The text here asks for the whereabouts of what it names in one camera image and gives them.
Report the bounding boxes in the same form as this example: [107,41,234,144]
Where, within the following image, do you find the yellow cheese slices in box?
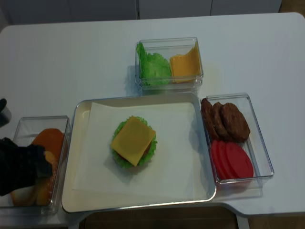
[170,42,201,83]

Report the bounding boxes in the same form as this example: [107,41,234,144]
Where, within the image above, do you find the silver metal tray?
[62,93,216,213]

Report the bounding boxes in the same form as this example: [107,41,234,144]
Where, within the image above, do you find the sesame bun top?
[36,151,58,206]

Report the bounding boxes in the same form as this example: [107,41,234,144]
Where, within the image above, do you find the brown patty middle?
[213,102,233,142]

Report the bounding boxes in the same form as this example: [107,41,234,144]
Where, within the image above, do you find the red tomato slice left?
[211,140,225,180]

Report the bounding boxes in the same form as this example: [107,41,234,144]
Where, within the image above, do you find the green lettuce leaf in box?
[136,42,172,86]

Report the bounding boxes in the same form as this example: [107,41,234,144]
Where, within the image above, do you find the white paper liner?
[73,103,198,199]

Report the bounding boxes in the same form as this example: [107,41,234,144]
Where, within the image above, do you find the brown patty left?
[201,98,220,141]

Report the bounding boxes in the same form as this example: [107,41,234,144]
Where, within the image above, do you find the red tomato slice right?
[226,142,254,178]

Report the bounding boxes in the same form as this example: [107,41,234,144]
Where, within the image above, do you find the smooth orange bun bottom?
[31,128,64,167]

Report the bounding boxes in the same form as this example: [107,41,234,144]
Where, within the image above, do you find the brown patty right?
[220,103,250,143]

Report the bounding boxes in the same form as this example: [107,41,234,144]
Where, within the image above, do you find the red tomato slice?
[217,141,234,180]
[211,140,225,180]
[226,142,254,178]

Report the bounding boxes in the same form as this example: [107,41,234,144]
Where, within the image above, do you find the red tomato slice middle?
[217,141,234,180]

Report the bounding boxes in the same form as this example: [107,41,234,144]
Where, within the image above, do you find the clear box of buns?
[0,116,71,215]

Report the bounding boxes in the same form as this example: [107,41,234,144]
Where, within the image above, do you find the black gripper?
[0,137,53,196]

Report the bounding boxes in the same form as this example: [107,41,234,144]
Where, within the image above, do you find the clear box lettuce cheese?
[135,37,203,94]

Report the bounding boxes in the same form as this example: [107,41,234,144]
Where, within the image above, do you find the clear box patties tomatoes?
[203,94,274,188]

